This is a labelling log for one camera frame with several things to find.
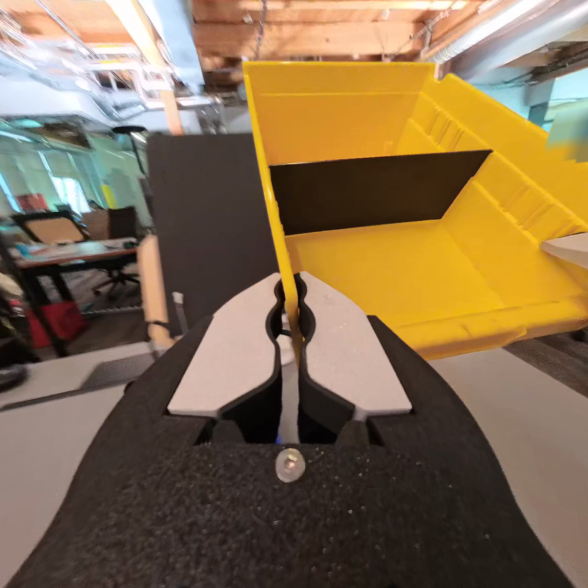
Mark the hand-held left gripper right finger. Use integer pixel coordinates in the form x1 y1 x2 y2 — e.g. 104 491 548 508
298 271 413 444

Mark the wooden desk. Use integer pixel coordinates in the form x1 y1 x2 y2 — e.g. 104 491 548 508
14 238 138 359

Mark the black bin divider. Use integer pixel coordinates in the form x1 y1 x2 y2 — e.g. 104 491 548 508
269 150 493 236

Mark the red storage box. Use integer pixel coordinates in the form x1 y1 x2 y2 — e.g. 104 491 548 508
25 301 89 351

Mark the black office chair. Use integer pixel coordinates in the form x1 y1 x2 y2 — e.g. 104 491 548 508
92 207 141 297

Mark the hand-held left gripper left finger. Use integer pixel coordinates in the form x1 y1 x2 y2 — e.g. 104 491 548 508
168 272 283 444

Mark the yellow plastic bin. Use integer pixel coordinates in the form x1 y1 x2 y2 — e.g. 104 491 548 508
243 62 588 361

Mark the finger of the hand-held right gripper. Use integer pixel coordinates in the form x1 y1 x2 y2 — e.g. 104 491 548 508
541 233 588 268

